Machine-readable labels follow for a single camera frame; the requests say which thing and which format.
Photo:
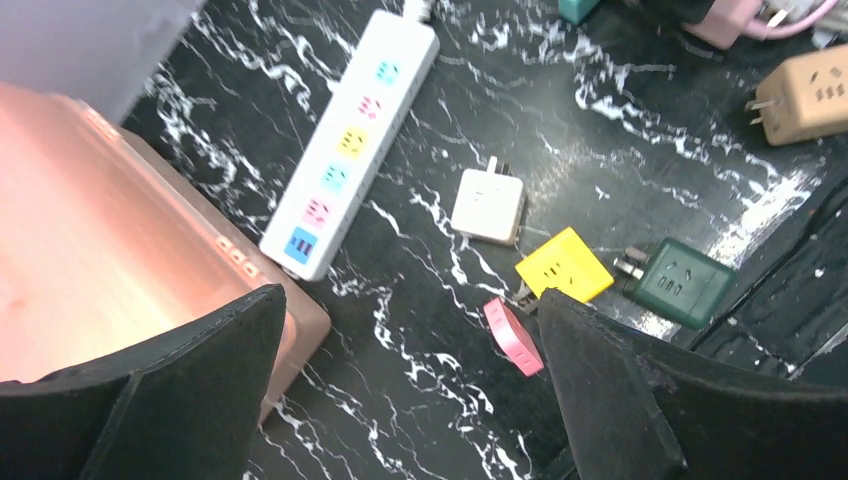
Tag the white cartoon cube plug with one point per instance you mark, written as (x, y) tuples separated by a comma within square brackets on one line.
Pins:
[(489, 204)]

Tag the yellow cube plug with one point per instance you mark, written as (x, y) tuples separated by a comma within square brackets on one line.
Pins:
[(564, 263)]

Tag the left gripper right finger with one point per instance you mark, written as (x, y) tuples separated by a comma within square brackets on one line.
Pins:
[(637, 407)]

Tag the teal cube plug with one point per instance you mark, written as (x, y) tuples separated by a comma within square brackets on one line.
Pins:
[(576, 11)]

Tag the pink cube plug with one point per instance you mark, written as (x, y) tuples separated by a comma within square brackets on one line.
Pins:
[(513, 339)]

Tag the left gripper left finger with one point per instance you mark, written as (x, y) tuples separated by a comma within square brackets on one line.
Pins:
[(184, 404)]

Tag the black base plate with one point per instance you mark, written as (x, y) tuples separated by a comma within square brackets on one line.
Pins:
[(795, 312)]

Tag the white power strip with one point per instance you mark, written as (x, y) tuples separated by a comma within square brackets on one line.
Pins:
[(351, 140)]

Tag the pink power strip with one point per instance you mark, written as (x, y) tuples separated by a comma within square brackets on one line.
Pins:
[(725, 22)]

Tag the green cube plug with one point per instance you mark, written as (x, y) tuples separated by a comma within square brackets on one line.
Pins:
[(675, 282)]

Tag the beige cube plug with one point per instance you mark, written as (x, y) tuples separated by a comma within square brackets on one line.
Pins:
[(803, 98)]

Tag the pink plastic storage box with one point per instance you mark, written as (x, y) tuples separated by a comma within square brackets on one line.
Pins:
[(104, 244)]

